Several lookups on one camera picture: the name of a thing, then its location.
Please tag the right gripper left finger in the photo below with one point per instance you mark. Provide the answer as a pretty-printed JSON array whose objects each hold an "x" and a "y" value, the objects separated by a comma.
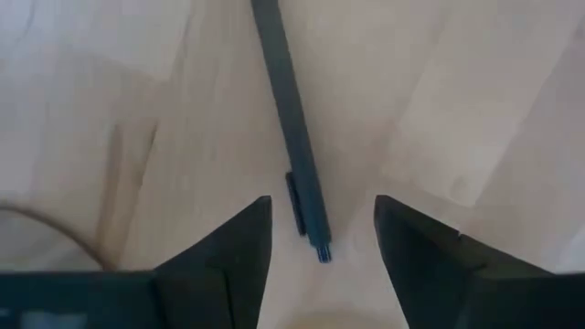
[{"x": 205, "y": 292}]

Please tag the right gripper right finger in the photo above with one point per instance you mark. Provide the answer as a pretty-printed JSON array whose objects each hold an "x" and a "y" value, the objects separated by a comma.
[{"x": 448, "y": 283}]

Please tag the black pen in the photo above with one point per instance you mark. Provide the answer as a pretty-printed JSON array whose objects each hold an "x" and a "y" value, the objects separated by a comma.
[{"x": 292, "y": 119}]

